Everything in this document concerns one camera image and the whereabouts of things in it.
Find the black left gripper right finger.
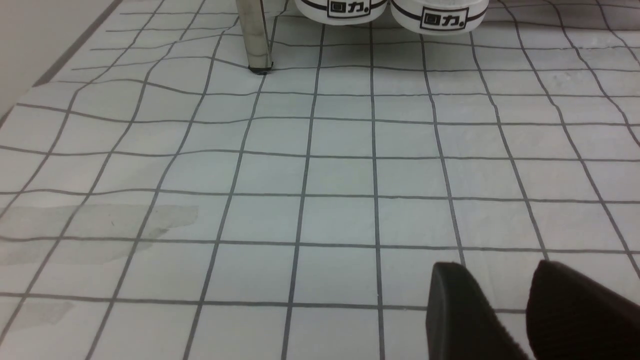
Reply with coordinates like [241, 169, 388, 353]
[525, 260, 640, 360]

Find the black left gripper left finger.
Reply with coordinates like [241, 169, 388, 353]
[425, 262, 528, 360]

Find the metal shoe rack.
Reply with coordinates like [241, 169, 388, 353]
[235, 0, 274, 75]

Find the black canvas sneaker right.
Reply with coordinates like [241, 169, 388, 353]
[390, 0, 489, 36]

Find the black canvas sneaker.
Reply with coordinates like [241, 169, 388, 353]
[294, 0, 388, 26]
[390, 0, 489, 36]

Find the white grid floor cloth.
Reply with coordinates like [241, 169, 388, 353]
[1, 0, 639, 360]

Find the black canvas sneaker left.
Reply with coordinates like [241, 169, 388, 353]
[294, 0, 388, 26]

